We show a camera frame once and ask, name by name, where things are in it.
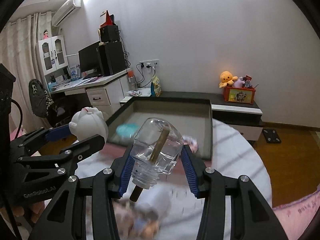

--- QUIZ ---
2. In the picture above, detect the red calendar stand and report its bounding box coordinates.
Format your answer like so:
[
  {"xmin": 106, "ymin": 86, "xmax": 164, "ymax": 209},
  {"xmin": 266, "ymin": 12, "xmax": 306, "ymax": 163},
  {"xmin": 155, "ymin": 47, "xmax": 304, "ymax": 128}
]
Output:
[{"xmin": 100, "ymin": 10, "xmax": 115, "ymax": 28}]

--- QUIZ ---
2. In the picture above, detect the pink doll figurine on cabinet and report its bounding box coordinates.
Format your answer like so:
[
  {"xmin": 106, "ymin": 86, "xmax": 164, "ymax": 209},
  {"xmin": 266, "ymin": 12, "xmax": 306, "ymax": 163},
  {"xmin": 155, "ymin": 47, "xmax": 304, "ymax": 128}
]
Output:
[{"xmin": 43, "ymin": 29, "xmax": 49, "ymax": 40}]

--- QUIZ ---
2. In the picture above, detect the white mini fan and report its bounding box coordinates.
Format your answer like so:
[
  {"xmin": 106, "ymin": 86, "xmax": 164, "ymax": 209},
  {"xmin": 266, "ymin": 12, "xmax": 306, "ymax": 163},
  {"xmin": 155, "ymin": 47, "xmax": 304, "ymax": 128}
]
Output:
[{"xmin": 135, "ymin": 185, "xmax": 171, "ymax": 220}]

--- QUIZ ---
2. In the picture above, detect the striped white tablecloth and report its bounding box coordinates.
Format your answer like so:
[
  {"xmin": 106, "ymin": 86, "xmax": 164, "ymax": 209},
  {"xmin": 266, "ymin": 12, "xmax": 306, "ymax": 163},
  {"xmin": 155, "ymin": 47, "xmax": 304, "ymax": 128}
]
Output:
[{"xmin": 42, "ymin": 118, "xmax": 273, "ymax": 240}]

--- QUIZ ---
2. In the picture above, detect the clear glass bottle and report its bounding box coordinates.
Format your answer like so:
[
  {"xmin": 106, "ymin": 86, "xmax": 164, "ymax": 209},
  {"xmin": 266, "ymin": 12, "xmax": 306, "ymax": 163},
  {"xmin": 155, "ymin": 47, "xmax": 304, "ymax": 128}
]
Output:
[{"xmin": 130, "ymin": 118, "xmax": 183, "ymax": 202}]

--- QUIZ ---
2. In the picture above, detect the black office chair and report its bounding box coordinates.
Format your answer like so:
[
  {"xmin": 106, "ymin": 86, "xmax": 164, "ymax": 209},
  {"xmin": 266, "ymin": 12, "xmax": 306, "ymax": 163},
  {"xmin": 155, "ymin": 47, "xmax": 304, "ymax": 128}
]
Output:
[{"xmin": 28, "ymin": 79, "xmax": 66, "ymax": 127}]

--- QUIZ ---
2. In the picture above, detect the wall power strip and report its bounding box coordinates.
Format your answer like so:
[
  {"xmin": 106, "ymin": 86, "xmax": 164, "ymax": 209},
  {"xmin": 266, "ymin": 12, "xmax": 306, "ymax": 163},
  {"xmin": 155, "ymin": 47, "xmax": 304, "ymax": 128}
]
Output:
[{"xmin": 140, "ymin": 60, "xmax": 159, "ymax": 68}]

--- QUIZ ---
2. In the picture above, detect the white desk with drawers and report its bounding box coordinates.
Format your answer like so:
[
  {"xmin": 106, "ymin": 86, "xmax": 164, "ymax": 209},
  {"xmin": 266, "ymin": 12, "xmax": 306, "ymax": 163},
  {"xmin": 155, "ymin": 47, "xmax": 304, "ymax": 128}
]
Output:
[{"xmin": 51, "ymin": 70, "xmax": 129, "ymax": 120}]

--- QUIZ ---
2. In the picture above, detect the baby doll blue dress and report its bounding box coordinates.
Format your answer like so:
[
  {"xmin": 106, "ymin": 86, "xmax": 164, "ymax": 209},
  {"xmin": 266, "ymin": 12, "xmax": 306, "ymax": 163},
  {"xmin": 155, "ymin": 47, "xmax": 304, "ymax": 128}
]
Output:
[{"xmin": 113, "ymin": 202, "xmax": 159, "ymax": 239}]

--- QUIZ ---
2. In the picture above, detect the black computer tower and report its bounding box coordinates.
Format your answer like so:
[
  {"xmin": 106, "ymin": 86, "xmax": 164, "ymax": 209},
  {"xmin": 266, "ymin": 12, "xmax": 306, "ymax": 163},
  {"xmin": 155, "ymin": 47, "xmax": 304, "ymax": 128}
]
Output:
[{"xmin": 98, "ymin": 41, "xmax": 126, "ymax": 76}]

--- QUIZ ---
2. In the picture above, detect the black bathroom scale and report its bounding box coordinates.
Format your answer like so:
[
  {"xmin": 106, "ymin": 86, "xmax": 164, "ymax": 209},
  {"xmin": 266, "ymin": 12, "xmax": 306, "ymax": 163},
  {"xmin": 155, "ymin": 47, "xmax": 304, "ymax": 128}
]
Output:
[{"xmin": 262, "ymin": 128, "xmax": 281, "ymax": 144}]

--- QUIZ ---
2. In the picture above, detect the person's left hand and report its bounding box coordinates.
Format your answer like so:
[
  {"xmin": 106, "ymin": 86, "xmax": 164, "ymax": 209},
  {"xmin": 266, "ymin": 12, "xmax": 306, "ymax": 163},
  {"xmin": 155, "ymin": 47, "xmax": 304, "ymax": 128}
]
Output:
[{"xmin": 11, "ymin": 201, "xmax": 46, "ymax": 223}]

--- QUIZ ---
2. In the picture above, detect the yellow octopus plush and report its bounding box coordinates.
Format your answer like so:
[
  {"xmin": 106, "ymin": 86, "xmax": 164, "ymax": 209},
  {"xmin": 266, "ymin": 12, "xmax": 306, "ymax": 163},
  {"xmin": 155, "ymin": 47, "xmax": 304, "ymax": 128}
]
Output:
[{"xmin": 219, "ymin": 71, "xmax": 238, "ymax": 88}]

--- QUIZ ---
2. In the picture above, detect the black computer monitor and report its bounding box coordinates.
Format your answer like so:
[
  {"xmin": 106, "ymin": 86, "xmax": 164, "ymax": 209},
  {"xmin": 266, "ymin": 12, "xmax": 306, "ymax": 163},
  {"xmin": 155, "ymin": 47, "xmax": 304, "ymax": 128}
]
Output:
[{"xmin": 79, "ymin": 42, "xmax": 101, "ymax": 77}]

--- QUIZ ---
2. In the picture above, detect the snack bag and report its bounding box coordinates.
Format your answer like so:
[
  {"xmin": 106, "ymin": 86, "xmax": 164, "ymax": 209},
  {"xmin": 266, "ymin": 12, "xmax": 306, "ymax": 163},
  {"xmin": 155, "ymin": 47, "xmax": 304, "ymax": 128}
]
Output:
[{"xmin": 150, "ymin": 75, "xmax": 162, "ymax": 97}]

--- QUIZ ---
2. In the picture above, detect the white air conditioner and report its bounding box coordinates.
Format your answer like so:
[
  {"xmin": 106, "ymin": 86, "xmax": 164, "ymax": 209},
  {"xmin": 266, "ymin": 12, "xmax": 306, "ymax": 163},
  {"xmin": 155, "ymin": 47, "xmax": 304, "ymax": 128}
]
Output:
[{"xmin": 52, "ymin": 0, "xmax": 82, "ymax": 27}]

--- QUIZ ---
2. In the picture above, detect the orange toy box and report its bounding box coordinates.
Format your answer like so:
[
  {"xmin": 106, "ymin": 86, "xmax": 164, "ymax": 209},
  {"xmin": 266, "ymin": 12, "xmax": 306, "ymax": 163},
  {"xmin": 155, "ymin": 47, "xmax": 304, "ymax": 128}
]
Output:
[{"xmin": 223, "ymin": 86, "xmax": 255, "ymax": 105}]

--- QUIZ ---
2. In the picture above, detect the pink bedding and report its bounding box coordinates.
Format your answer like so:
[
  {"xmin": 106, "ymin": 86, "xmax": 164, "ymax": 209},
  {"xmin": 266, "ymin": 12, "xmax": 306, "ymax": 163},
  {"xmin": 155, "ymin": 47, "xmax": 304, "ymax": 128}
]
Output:
[{"xmin": 273, "ymin": 186, "xmax": 319, "ymax": 239}]

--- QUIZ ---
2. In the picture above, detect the pink black storage box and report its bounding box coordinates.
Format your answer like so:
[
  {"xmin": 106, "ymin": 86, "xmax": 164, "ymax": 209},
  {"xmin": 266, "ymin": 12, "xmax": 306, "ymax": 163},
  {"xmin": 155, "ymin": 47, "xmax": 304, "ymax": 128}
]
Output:
[{"xmin": 107, "ymin": 98, "xmax": 213, "ymax": 174}]

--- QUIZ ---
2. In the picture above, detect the white glass-door cabinet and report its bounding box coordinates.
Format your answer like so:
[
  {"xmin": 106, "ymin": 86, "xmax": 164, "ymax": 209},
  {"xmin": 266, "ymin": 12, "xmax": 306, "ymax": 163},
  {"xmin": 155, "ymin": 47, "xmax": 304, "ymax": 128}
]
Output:
[{"xmin": 36, "ymin": 35, "xmax": 68, "ymax": 76}]

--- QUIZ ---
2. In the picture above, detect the pink block toy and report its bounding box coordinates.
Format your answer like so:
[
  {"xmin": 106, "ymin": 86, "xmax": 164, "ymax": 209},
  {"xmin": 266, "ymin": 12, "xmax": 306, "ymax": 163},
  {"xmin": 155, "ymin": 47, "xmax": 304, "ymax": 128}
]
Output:
[{"xmin": 182, "ymin": 135, "xmax": 199, "ymax": 154}]

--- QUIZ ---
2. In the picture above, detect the orange cap bottle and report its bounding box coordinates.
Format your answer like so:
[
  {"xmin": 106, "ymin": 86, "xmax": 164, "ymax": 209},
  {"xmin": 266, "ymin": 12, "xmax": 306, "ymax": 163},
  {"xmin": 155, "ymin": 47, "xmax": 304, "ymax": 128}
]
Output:
[{"xmin": 127, "ymin": 70, "xmax": 138, "ymax": 91}]

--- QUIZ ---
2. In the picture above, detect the beige curtain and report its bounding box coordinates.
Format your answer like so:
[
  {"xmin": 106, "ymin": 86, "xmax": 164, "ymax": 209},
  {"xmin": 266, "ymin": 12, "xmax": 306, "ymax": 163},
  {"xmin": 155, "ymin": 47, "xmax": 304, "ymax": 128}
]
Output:
[{"xmin": 1, "ymin": 11, "xmax": 52, "ymax": 132}]

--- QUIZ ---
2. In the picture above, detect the white side cabinet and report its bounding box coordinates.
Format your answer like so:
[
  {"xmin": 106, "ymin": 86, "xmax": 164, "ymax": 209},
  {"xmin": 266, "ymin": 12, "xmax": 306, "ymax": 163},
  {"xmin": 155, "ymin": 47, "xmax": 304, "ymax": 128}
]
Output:
[{"xmin": 120, "ymin": 87, "xmax": 152, "ymax": 107}]

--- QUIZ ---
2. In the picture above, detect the black small speaker box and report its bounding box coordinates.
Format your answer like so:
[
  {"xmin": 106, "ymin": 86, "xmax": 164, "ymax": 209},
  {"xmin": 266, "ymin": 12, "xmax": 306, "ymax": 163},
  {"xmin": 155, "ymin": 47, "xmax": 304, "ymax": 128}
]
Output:
[{"xmin": 99, "ymin": 25, "xmax": 120, "ymax": 43}]

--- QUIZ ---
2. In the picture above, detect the low black white bench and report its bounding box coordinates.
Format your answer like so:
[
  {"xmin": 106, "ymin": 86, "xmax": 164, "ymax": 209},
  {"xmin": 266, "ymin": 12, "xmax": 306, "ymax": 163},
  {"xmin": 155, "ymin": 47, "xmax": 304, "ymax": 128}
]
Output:
[{"xmin": 120, "ymin": 90, "xmax": 264, "ymax": 142}]

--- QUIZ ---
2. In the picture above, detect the teal clear case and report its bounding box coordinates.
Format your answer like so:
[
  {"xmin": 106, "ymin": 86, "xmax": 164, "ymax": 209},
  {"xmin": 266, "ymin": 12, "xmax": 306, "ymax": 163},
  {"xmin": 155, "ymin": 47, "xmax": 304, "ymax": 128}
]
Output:
[{"xmin": 116, "ymin": 124, "xmax": 139, "ymax": 138}]

